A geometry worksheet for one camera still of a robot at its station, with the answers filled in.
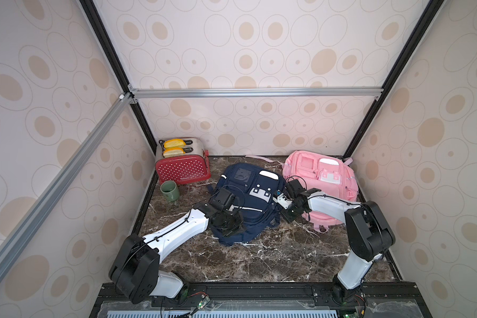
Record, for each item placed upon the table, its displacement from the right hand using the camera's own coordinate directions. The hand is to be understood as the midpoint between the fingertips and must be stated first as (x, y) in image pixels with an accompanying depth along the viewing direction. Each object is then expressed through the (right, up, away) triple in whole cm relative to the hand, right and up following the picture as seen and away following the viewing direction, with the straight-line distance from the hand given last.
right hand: (285, 216), depth 94 cm
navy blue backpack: (-14, +14, +8) cm, 22 cm away
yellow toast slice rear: (-54, +36, +3) cm, 65 cm away
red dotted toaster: (-45, +25, +4) cm, 51 cm away
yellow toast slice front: (-55, +31, 0) cm, 63 cm away
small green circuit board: (-36, -27, -23) cm, 50 cm away
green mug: (-56, +12, +4) cm, 58 cm away
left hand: (-16, -1, -16) cm, 23 cm away
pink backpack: (+25, +21, +11) cm, 34 cm away
